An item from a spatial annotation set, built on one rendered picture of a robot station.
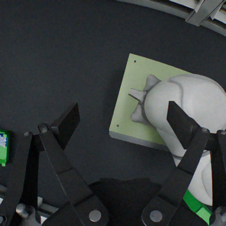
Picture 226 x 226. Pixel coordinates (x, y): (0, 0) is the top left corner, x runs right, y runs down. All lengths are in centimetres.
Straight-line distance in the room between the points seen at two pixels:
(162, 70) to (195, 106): 31
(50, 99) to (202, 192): 75
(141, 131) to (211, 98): 30
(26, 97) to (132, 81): 61
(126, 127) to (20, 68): 70
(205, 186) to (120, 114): 34
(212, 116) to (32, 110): 80
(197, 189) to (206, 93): 25
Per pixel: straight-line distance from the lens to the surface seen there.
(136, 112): 47
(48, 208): 100
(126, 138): 51
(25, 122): 87
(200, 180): 39
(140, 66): 52
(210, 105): 27
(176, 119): 17
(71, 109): 18
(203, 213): 85
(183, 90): 27
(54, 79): 78
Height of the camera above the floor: 70
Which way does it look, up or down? 87 degrees down
